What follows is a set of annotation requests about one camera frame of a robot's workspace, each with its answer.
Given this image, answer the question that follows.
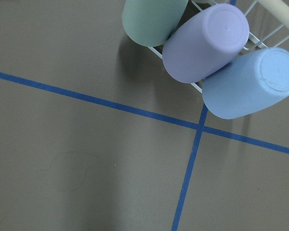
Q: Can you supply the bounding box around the purple plastic cup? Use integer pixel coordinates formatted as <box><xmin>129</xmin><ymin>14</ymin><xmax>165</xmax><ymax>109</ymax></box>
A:
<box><xmin>162</xmin><ymin>3</ymin><xmax>250</xmax><ymax>83</ymax></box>

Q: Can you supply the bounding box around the green plastic cup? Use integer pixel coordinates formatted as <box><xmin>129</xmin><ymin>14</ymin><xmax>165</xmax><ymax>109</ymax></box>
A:
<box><xmin>122</xmin><ymin>0</ymin><xmax>188</xmax><ymax>47</ymax></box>

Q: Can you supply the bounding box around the blue plastic cup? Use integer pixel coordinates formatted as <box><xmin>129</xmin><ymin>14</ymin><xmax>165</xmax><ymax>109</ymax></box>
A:
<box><xmin>202</xmin><ymin>47</ymin><xmax>289</xmax><ymax>119</ymax></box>

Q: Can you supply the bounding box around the white wire cup rack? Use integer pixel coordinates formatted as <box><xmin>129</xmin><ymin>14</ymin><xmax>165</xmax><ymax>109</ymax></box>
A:
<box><xmin>147</xmin><ymin>0</ymin><xmax>289</xmax><ymax>94</ymax></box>

